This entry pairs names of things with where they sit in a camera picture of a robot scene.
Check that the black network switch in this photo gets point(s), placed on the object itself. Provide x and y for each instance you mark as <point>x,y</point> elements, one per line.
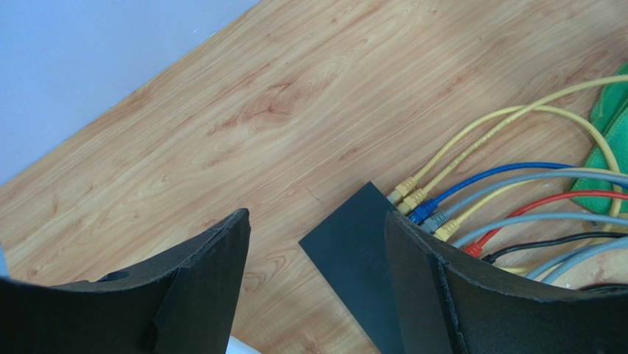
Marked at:
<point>348,249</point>

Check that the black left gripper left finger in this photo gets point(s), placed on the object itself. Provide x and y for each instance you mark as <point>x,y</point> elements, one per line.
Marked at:
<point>182,300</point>

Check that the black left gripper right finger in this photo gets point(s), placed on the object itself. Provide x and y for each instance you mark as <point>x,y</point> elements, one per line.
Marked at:
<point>450,302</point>

